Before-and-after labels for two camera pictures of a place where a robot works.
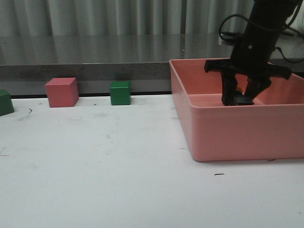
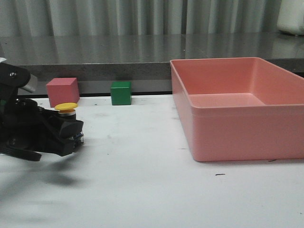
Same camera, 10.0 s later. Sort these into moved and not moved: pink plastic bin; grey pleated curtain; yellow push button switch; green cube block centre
Moved: yellow push button switch
Not moved: grey pleated curtain; green cube block centre; pink plastic bin
